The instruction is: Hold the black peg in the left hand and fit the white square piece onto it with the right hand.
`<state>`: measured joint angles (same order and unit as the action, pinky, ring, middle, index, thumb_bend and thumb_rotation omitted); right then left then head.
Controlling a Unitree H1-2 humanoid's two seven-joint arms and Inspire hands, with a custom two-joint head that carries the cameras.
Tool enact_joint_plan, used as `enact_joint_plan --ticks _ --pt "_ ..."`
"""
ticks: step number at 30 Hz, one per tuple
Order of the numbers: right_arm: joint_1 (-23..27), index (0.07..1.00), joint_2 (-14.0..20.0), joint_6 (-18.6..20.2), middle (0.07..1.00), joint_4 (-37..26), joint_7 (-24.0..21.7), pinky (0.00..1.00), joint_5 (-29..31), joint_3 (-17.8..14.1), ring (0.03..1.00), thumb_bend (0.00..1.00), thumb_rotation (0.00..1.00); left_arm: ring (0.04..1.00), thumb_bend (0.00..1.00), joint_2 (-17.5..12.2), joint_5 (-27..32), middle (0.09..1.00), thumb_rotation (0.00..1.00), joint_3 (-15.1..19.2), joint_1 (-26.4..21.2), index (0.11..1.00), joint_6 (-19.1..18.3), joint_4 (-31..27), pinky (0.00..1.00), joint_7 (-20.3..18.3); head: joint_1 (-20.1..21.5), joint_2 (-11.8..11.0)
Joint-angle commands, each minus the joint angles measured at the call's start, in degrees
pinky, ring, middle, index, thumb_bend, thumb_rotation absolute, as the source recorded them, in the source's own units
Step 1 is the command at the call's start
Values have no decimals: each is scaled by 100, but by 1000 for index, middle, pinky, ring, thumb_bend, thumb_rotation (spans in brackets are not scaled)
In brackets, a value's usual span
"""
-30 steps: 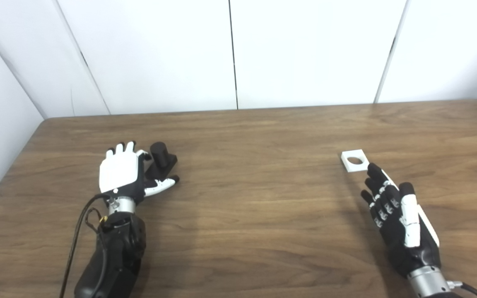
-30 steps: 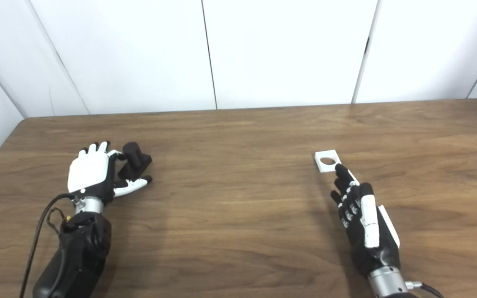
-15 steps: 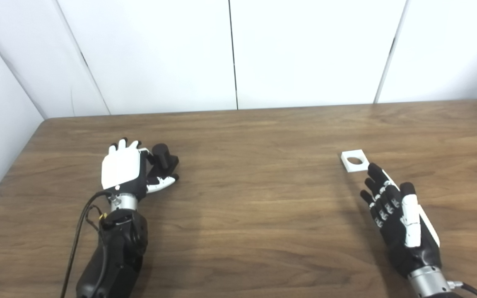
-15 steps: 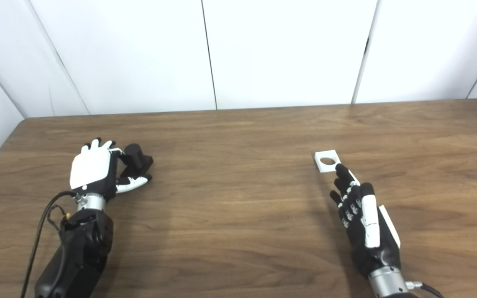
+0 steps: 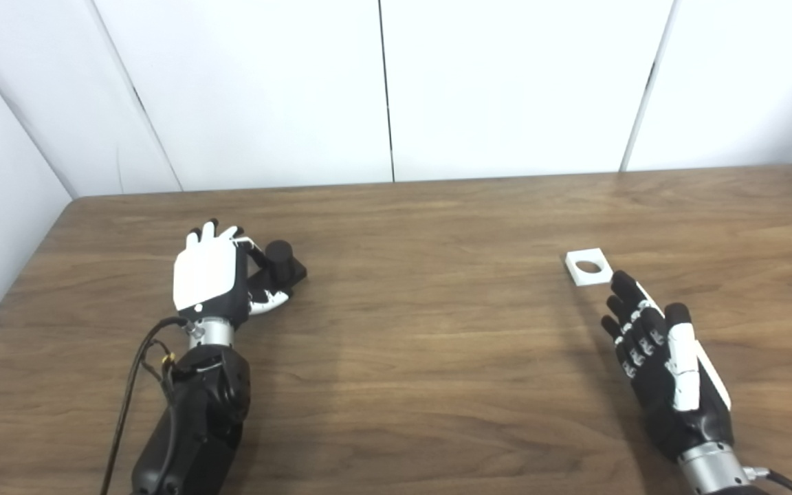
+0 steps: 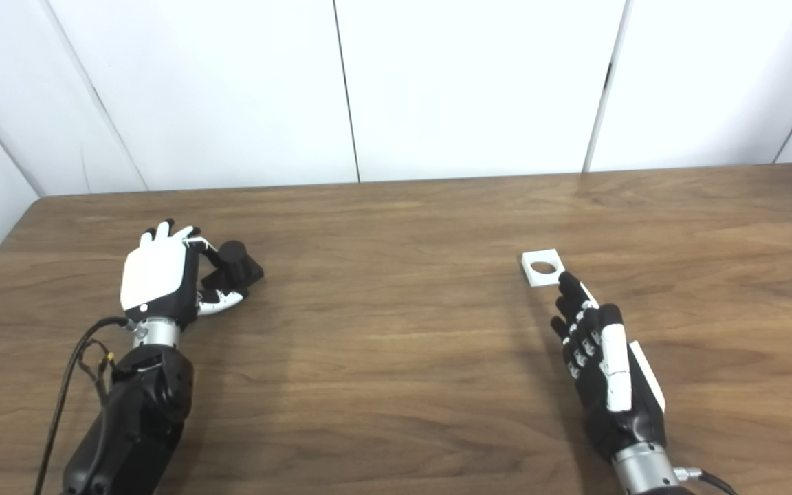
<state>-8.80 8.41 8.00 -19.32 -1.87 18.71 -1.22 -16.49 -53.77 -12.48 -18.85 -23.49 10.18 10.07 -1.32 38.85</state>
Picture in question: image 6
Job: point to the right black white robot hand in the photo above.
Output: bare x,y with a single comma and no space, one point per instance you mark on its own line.
616,378

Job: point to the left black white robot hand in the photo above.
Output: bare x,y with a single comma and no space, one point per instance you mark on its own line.
155,275

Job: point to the black peg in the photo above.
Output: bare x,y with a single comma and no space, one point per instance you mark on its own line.
238,265

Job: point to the white square piece with hole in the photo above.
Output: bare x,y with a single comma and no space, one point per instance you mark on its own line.
546,278

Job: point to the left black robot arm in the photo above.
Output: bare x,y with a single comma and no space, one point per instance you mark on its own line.
141,412

